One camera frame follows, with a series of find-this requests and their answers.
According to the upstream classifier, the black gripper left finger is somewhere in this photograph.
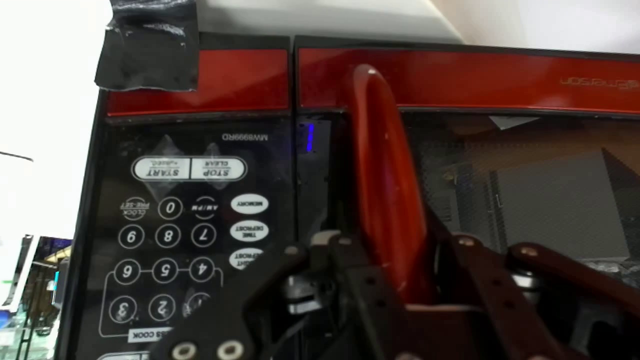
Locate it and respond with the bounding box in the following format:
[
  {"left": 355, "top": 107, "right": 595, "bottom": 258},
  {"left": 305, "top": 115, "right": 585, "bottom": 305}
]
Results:
[{"left": 148, "top": 228, "right": 416, "bottom": 360}]

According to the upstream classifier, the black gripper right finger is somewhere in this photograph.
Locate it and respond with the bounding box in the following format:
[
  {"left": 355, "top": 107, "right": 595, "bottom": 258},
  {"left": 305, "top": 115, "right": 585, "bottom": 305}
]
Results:
[{"left": 425, "top": 213, "right": 640, "bottom": 360}]

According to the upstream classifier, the red microwave door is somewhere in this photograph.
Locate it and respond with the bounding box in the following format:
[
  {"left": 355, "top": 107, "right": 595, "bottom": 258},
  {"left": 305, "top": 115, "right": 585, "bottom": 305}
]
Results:
[{"left": 292, "top": 37, "right": 640, "bottom": 360}]

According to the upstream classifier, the red black microwave oven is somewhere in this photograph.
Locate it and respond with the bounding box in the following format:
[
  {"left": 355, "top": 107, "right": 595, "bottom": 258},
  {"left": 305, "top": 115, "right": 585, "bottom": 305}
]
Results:
[{"left": 56, "top": 33, "right": 640, "bottom": 360}]

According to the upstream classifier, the black tape piece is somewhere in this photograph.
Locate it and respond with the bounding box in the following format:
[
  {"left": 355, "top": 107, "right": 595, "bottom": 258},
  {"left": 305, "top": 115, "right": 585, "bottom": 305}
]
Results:
[{"left": 93, "top": 0, "right": 201, "bottom": 95}]

